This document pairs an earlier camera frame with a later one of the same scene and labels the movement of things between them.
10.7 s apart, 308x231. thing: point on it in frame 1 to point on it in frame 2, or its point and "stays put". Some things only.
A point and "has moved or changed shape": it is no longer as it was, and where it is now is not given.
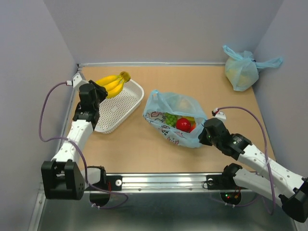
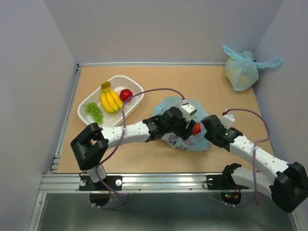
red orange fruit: x=193 y=126 has moved or changed shape
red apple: x=183 y=124 has moved or changed shape
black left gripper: x=100 y=90 to x=184 y=133
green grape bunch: x=170 y=119 has moved or changed shape
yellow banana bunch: x=114 y=84 to x=109 y=99
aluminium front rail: x=168 y=183 stays put
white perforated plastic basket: x=113 y=109 stays put
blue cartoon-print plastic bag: x=158 y=104 has moved or changed shape
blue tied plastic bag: x=242 y=71 stays put
